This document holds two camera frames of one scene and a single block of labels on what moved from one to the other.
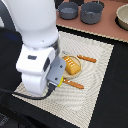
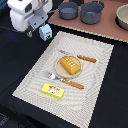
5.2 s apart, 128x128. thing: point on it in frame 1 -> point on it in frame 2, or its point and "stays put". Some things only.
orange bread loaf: (71, 67) stays put
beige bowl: (121, 17) stays put
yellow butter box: (61, 81) -> (53, 90)
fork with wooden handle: (74, 84) stays put
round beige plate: (72, 76) stays put
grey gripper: (56, 71) -> (39, 17)
